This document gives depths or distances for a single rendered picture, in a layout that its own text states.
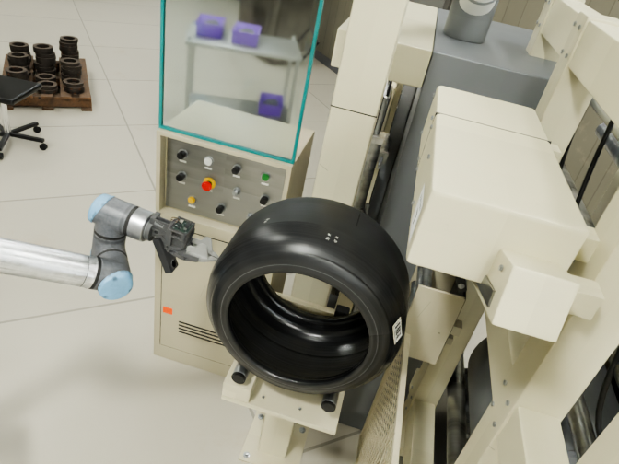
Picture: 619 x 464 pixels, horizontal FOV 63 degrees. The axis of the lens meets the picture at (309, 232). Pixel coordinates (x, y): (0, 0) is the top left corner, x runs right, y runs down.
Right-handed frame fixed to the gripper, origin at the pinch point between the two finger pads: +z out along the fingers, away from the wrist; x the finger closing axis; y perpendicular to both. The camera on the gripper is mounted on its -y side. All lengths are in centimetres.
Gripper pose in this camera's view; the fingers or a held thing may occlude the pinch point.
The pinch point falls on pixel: (214, 260)
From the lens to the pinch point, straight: 146.6
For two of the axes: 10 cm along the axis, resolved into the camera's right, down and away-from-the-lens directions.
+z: 9.3, 3.7, -0.3
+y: 2.9, -7.8, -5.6
